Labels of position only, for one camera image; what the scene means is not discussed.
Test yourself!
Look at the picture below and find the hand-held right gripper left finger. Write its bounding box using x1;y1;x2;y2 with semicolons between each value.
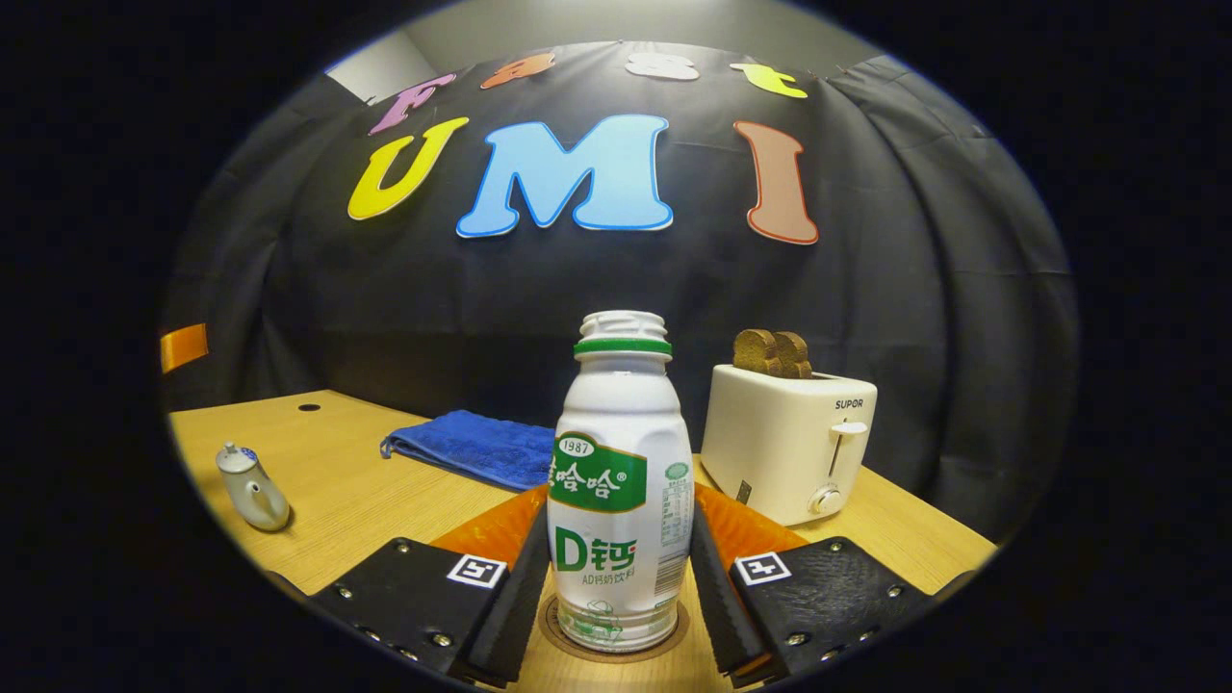
306;484;552;688

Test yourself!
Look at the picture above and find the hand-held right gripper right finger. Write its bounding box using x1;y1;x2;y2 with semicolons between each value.
687;482;935;688

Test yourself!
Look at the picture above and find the round brown coaster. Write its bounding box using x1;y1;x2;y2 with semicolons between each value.
537;593;691;664

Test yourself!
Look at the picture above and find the white water bottle green label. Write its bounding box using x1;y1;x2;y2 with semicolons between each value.
546;309;697;655

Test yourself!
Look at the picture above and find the white teacup with spout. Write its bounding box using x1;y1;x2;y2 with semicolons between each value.
219;462;293;533

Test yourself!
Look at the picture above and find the blue folded towel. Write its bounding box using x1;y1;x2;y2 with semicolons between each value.
379;409;558;493

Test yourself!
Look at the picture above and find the white toaster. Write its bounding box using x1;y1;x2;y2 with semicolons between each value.
700;363;880;528

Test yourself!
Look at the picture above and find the black backdrop cloth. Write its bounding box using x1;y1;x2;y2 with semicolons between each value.
159;40;1081;545

